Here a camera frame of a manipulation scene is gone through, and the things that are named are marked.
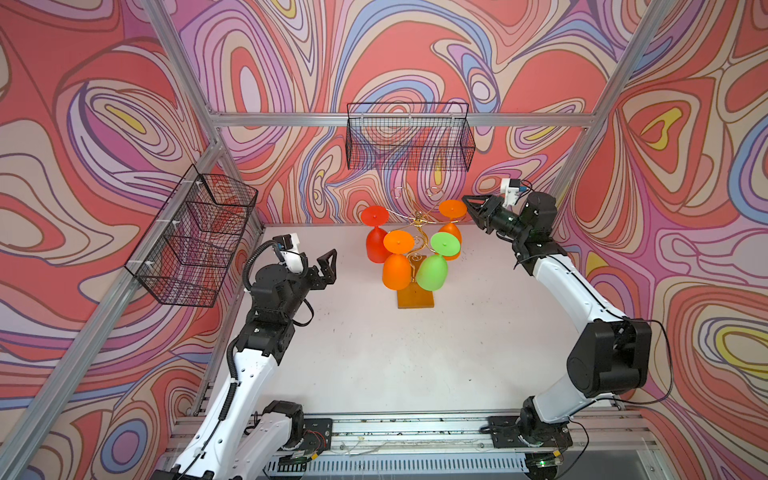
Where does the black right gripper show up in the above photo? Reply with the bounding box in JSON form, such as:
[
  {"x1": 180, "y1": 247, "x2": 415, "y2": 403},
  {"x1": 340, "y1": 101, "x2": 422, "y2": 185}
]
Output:
[{"x1": 461, "y1": 193, "x2": 529, "y2": 241}]

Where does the orange wine glass back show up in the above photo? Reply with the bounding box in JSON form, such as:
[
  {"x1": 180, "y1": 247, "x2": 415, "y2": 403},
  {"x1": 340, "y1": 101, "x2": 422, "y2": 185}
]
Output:
[{"x1": 438, "y1": 200, "x2": 467, "y2": 245}]

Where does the orange wine glass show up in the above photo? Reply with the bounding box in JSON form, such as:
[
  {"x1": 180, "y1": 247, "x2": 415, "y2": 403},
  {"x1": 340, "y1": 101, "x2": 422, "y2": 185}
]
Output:
[
  {"x1": 382, "y1": 230, "x2": 415, "y2": 291},
  {"x1": 438, "y1": 200, "x2": 467, "y2": 245}
]

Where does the green wine glass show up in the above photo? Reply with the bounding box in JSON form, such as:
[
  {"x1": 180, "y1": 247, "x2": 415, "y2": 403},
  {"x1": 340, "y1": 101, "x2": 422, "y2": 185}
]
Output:
[{"x1": 416, "y1": 232, "x2": 461, "y2": 292}]

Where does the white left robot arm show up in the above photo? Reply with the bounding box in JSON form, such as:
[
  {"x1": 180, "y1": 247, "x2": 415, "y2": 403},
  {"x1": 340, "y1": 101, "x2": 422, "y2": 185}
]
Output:
[{"x1": 151, "y1": 234, "x2": 338, "y2": 479}]

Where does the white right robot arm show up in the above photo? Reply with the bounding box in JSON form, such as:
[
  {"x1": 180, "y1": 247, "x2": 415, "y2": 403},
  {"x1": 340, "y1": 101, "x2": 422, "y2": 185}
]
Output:
[{"x1": 321, "y1": 192, "x2": 652, "y2": 446}]

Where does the orange wine glass front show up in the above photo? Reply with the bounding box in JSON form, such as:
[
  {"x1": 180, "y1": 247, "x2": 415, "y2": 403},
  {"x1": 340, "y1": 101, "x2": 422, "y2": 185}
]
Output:
[{"x1": 382, "y1": 230, "x2": 415, "y2": 291}]

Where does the red wine glass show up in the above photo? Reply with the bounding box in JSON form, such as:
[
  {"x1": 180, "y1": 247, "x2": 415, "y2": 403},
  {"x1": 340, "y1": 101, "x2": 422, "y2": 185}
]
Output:
[{"x1": 361, "y1": 206, "x2": 391, "y2": 264}]

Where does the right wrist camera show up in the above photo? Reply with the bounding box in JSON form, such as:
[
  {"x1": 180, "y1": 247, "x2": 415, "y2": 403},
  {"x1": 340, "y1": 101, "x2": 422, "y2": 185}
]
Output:
[{"x1": 500, "y1": 178, "x2": 531, "y2": 208}]

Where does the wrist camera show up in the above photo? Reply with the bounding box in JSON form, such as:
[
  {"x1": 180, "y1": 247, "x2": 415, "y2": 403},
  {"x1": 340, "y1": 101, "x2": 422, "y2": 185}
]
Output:
[
  {"x1": 500, "y1": 178, "x2": 531, "y2": 208},
  {"x1": 274, "y1": 234, "x2": 303, "y2": 274}
]

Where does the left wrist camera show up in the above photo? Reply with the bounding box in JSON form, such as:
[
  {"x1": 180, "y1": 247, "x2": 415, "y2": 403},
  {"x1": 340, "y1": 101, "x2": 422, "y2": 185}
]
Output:
[{"x1": 274, "y1": 234, "x2": 303, "y2": 274}]

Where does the black wire basket back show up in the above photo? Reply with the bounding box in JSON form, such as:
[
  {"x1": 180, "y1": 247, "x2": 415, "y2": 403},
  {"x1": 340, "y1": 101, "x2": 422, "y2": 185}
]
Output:
[{"x1": 345, "y1": 100, "x2": 476, "y2": 172}]

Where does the black wire basket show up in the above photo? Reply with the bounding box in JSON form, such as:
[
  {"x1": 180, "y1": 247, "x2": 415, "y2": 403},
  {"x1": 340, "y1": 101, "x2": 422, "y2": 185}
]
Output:
[
  {"x1": 124, "y1": 166, "x2": 258, "y2": 308},
  {"x1": 345, "y1": 100, "x2": 476, "y2": 172}
]

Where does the gold wire glass rack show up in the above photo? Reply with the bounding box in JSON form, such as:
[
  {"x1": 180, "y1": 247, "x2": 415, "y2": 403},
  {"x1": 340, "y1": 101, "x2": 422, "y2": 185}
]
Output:
[{"x1": 393, "y1": 185, "x2": 438, "y2": 310}]

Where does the black wire basket left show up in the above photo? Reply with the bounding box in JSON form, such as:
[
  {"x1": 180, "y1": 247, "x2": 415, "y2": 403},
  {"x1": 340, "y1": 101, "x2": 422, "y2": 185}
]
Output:
[{"x1": 124, "y1": 166, "x2": 258, "y2": 308}]

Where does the metal base rail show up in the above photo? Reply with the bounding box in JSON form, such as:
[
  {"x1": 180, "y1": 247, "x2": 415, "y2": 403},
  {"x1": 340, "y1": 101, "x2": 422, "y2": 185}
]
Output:
[{"x1": 158, "y1": 404, "x2": 673, "y2": 479}]

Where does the aluminium cage frame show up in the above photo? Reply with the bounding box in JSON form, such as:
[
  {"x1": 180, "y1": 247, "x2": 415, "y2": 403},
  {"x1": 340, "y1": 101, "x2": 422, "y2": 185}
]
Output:
[{"x1": 0, "y1": 0, "x2": 685, "y2": 480}]

